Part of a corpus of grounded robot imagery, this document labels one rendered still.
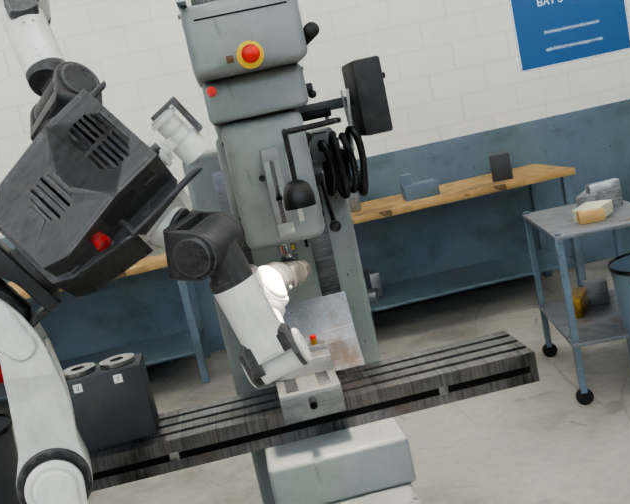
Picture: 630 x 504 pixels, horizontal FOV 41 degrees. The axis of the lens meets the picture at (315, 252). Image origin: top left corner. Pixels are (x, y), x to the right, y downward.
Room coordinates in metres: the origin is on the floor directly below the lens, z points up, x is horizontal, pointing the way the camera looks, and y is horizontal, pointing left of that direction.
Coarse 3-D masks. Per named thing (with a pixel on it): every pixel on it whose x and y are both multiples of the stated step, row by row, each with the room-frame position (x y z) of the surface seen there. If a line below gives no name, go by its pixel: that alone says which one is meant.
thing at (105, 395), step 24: (120, 360) 2.06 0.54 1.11; (72, 384) 2.01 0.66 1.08; (96, 384) 2.02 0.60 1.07; (120, 384) 2.03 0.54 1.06; (144, 384) 2.03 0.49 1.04; (96, 408) 2.02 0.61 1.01; (120, 408) 2.02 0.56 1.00; (144, 408) 2.03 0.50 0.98; (96, 432) 2.02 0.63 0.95; (120, 432) 2.02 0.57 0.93; (144, 432) 2.03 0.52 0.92
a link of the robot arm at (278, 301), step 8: (256, 272) 1.88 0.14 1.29; (264, 272) 1.86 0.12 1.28; (272, 272) 1.89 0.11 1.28; (264, 280) 1.83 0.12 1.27; (272, 280) 1.85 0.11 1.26; (280, 280) 1.88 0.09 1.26; (264, 288) 1.81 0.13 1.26; (272, 288) 1.82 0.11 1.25; (280, 288) 1.84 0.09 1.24; (272, 296) 1.81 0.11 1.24; (280, 296) 1.82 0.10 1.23; (272, 304) 1.80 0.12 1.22; (280, 304) 1.81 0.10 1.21; (280, 312) 1.81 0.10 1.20
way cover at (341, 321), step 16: (288, 304) 2.47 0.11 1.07; (304, 304) 2.47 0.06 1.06; (320, 304) 2.47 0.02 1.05; (336, 304) 2.47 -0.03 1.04; (288, 320) 2.45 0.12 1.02; (304, 320) 2.45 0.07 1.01; (320, 320) 2.45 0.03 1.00; (336, 320) 2.45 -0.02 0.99; (320, 336) 2.43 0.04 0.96; (336, 336) 2.43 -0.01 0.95; (352, 336) 2.42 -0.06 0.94; (336, 352) 2.39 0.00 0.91; (352, 352) 2.39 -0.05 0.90; (336, 368) 2.36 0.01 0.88; (272, 384) 2.34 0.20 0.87
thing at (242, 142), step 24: (240, 120) 2.03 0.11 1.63; (264, 120) 2.03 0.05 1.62; (288, 120) 2.03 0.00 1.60; (240, 144) 2.02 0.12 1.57; (264, 144) 2.02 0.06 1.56; (240, 168) 2.02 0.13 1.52; (288, 168) 2.02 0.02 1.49; (312, 168) 2.05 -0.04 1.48; (240, 192) 2.02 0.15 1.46; (264, 192) 2.02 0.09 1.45; (240, 216) 2.03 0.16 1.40; (264, 216) 2.02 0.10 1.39; (312, 216) 2.03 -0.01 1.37; (264, 240) 2.02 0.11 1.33; (288, 240) 2.03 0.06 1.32
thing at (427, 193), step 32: (416, 192) 5.75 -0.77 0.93; (448, 192) 5.77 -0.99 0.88; (480, 192) 5.60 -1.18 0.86; (160, 256) 5.68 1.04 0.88; (512, 256) 6.27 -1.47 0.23; (544, 256) 6.04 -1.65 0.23; (576, 256) 5.67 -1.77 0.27; (192, 288) 6.10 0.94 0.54; (384, 288) 6.12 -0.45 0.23; (416, 288) 5.90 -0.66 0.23; (448, 288) 5.70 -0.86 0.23; (192, 320) 5.46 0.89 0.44; (128, 352) 5.85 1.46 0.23; (160, 352) 5.64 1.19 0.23; (192, 352) 5.48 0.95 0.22; (0, 384) 5.72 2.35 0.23
